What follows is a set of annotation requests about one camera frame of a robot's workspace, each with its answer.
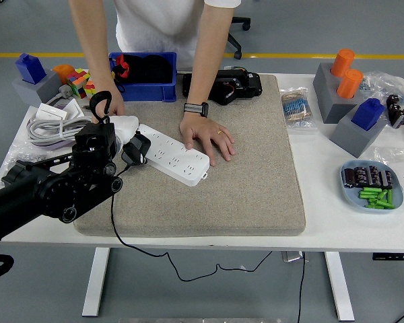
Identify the person's right hand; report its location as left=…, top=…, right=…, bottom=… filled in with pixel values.
left=90, top=80, right=126, bottom=124

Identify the plastic bag of resistors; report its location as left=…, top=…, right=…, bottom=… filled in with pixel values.
left=279, top=86, right=318, bottom=131

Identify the black plug adapter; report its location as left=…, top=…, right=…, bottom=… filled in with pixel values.
left=123, top=131, right=152, bottom=166

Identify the grey block holder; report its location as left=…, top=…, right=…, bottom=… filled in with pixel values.
left=11, top=70, right=63, bottom=108
left=329, top=107, right=388, bottom=159

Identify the blue plastic bin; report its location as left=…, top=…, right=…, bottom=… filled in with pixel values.
left=108, top=51, right=178, bottom=103

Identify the black pouch with red trim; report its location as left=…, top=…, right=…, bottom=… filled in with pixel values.
left=110, top=53, right=174, bottom=94

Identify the person's left hand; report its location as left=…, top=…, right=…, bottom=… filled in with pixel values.
left=178, top=114, right=236, bottom=166

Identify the black plug cord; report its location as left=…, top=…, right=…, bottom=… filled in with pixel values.
left=110, top=164, right=273, bottom=283

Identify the black electronic device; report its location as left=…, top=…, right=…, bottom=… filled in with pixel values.
left=182, top=69, right=263, bottom=107

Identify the black office chair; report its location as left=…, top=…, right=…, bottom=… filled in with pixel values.
left=227, top=16, right=252, bottom=61

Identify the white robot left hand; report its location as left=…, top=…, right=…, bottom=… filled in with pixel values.
left=108, top=115, right=152, bottom=166

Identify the metal floor plate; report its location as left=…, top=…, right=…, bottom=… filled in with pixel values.
left=281, top=250, right=310, bottom=263

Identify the orange cylinder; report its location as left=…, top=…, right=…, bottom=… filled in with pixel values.
left=329, top=48, right=356, bottom=78
left=336, top=69, right=364, bottom=100

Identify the black desk control panel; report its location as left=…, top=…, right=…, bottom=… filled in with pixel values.
left=372, top=252, right=404, bottom=262

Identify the plastic bag of screws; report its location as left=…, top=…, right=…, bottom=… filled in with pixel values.
left=0, top=147, right=48, bottom=189

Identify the clear bag of small parts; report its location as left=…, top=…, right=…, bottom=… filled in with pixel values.
left=358, top=70, right=404, bottom=142

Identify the black wrist watch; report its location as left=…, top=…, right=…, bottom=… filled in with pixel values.
left=183, top=102, right=209, bottom=118

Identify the colourful stickerless puzzle cube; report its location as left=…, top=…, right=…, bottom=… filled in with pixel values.
left=66, top=68, right=91, bottom=99

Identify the grey two-hole cylinder holder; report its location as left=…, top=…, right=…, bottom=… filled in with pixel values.
left=312, top=62, right=366, bottom=124

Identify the grey-brown mat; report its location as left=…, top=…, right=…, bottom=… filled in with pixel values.
left=73, top=73, right=306, bottom=238

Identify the white table leg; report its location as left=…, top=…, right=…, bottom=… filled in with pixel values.
left=81, top=247, right=110, bottom=318
left=324, top=251, right=356, bottom=322

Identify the person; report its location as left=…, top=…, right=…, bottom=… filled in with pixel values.
left=112, top=0, right=242, bottom=70

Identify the white flat box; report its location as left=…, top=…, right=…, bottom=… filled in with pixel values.
left=34, top=102, right=69, bottom=121

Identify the blue house-shaped block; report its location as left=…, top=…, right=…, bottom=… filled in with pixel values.
left=15, top=52, right=47, bottom=85
left=350, top=98, right=386, bottom=132

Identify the white power strip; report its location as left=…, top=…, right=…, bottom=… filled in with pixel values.
left=137, top=123, right=211, bottom=188

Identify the light blue plate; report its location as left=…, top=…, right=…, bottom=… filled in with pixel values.
left=339, top=159, right=404, bottom=214

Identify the grey power strip cable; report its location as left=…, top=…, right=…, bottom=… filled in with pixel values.
left=26, top=83, right=94, bottom=146

